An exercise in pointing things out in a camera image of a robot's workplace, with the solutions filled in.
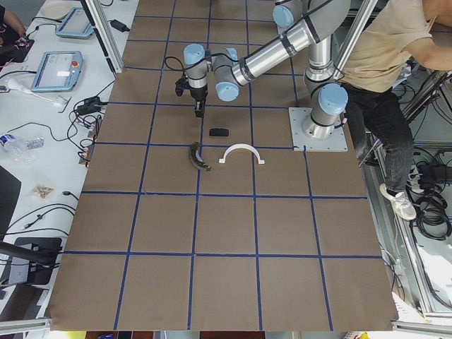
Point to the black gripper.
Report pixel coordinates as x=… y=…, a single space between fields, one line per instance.
x=198 y=94

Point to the far blue teach pendant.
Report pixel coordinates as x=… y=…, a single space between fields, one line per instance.
x=75 y=25

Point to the blue teach pendant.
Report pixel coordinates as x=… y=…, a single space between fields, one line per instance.
x=75 y=25
x=58 y=72

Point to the near blue teach pendant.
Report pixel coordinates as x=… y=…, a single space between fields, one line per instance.
x=58 y=72

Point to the brown paper table cover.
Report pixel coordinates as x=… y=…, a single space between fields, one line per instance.
x=158 y=245

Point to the white plate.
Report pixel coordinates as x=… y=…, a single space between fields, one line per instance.
x=56 y=9

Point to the green curved brake shoe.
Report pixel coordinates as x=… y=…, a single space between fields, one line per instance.
x=196 y=158

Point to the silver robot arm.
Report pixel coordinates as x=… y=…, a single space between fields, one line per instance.
x=301 y=25

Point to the clear plastic water bottle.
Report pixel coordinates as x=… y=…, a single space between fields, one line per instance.
x=16 y=149

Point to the black power adapter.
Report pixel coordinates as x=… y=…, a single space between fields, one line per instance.
x=118 y=25

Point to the person in beige shirt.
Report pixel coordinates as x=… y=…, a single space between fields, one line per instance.
x=400 y=31

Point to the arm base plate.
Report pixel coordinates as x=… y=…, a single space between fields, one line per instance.
x=311 y=137

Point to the black brake pad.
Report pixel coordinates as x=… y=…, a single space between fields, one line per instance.
x=219 y=133

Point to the aluminium frame post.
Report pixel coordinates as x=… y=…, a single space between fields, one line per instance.
x=96 y=16

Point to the white curved plastic bracket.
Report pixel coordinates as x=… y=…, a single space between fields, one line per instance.
x=241 y=148

